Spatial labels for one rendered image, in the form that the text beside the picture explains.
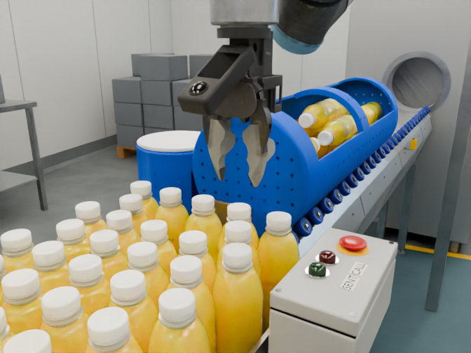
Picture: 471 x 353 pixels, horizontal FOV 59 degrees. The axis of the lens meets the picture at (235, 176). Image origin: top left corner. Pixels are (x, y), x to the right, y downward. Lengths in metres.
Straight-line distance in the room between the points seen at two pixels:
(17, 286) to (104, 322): 0.13
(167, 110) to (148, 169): 3.32
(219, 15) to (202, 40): 6.15
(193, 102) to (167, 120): 4.22
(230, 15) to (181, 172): 0.87
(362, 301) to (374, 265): 0.08
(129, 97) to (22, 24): 1.24
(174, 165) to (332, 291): 0.93
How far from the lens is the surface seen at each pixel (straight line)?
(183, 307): 0.45
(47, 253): 0.60
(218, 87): 0.50
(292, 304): 0.48
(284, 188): 0.84
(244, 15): 0.54
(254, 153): 0.56
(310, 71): 6.12
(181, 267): 0.52
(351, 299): 0.49
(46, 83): 4.95
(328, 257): 0.54
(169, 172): 1.35
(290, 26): 0.68
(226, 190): 0.92
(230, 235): 0.61
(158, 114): 4.76
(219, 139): 0.59
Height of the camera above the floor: 1.37
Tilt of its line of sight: 18 degrees down
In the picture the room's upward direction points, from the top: straight up
